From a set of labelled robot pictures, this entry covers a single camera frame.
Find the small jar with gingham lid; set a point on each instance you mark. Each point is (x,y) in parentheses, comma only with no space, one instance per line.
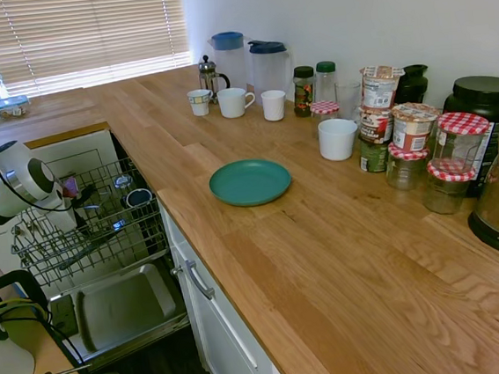
(324,111)

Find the white ribbed cup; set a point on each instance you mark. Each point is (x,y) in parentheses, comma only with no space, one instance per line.
(274,106)

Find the cream window blinds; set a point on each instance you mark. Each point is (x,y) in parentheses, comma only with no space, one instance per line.
(84,35)

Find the green oatmeal cup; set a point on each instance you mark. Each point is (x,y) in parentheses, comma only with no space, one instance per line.
(372,156)

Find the clear jar with green lid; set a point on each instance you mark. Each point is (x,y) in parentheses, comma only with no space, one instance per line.
(327,80)

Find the patterned white mug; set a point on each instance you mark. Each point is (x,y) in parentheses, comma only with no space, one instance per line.
(199,103)

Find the tall pitcher with blue lid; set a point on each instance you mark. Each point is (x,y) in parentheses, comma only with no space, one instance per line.
(228,61)

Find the glass jar with gingham lid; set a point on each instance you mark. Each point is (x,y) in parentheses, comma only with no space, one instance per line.
(407,167)
(447,194)

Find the large black powder tub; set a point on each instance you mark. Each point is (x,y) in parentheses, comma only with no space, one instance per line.
(486,98)

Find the white oatmeal cup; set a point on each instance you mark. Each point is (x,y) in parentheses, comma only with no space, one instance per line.
(379,88)

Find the wide white cup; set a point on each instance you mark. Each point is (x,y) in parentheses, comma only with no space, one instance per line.
(338,141)

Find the clear drinking glass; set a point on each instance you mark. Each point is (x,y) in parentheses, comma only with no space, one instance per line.
(349,100)

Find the black ceramic jar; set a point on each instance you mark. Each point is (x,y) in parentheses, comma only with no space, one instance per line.
(414,82)

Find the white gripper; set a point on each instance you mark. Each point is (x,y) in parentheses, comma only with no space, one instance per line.
(64,211)

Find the large jar with gingham lid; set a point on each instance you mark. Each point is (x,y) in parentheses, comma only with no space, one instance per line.
(462,144)

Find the black utensil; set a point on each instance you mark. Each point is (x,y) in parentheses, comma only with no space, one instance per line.
(81,255)

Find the glass container with blue lid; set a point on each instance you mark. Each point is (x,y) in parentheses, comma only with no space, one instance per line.
(11,107)

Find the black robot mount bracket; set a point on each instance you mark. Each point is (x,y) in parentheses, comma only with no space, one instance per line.
(15,280)

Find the red oatmeal cup with lid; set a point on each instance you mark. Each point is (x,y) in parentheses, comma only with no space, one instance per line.
(414,129)

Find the glass french press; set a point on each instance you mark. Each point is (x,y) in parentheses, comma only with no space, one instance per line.
(212,82)

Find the round metal cabinet knob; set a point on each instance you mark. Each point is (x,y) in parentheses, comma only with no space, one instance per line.
(176,271)

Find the teal round plate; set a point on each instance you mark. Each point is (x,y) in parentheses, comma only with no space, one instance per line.
(250,182)

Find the stainless steel dishwasher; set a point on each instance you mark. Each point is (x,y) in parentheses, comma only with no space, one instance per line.
(127,340)

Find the white cabinet door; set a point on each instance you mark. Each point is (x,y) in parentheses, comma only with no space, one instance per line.
(219,331)

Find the red brown oatmeal cup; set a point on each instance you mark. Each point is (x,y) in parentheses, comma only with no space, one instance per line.
(375,125)

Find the clear pitcher with dark lid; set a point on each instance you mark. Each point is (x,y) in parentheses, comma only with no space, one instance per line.
(270,72)

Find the clear glass in rack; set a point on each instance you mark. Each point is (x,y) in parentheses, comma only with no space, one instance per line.
(122,183)

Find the spice jar with black lid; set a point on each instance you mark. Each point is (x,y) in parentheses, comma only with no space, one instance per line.
(303,93)

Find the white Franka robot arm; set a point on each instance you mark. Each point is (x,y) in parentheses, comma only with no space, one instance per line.
(10,163)

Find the black cup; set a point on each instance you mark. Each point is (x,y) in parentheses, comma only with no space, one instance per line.
(139,198)

